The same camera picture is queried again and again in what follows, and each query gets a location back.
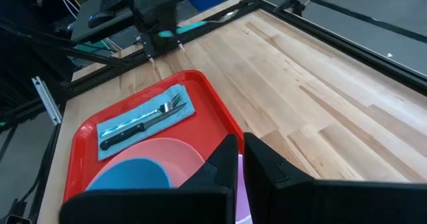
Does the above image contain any lilac plastic mug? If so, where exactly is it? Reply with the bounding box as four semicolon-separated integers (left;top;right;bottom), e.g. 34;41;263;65
235;153;254;224

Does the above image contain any black computer mouse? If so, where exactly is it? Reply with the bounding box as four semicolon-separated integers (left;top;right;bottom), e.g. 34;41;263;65
87;11;116;29

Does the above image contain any black frame clamp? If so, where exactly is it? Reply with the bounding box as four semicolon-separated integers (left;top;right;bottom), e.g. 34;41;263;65
273;0;306;15

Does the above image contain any teal cloth napkin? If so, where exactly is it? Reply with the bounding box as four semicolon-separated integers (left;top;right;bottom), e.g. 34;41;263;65
96;83;196;161

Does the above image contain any pink plastic plate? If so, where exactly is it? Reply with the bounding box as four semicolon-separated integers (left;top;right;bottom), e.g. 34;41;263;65
85;137;205;191

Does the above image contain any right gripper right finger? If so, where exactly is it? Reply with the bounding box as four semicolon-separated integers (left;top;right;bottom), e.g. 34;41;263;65
243;132;427;224

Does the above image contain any blue plastic bowl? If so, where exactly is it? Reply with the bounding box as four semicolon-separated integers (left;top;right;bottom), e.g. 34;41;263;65
86;157;173;192

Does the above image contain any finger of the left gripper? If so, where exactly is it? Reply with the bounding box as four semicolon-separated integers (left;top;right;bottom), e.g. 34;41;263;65
165;30;181;52
151;33;167;57

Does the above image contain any spoon with teal handle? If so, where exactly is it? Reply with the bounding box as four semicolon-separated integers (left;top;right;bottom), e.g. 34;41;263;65
158;9;240;39

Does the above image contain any dark grey desk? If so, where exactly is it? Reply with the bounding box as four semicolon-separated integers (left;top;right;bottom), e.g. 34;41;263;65
69;0;141;45

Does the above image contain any red plastic tray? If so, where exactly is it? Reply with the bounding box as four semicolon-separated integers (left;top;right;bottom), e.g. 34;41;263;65
63;69;245;203

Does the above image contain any knife with black handle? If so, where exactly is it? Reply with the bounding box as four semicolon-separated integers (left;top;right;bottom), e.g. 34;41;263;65
99;102;187;151

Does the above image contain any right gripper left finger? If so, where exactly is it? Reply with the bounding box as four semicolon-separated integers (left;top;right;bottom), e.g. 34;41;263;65
59;133;240;224

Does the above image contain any silver metal bracket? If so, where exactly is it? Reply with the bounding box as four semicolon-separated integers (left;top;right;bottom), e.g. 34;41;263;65
31;76;63;126

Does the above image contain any fork with teal handle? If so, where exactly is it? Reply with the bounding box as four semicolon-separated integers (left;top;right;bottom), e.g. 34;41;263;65
99;93;183;139

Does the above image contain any black aluminium table frame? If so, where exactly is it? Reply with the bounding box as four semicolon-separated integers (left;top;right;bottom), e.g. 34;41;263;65
0;0;427;224

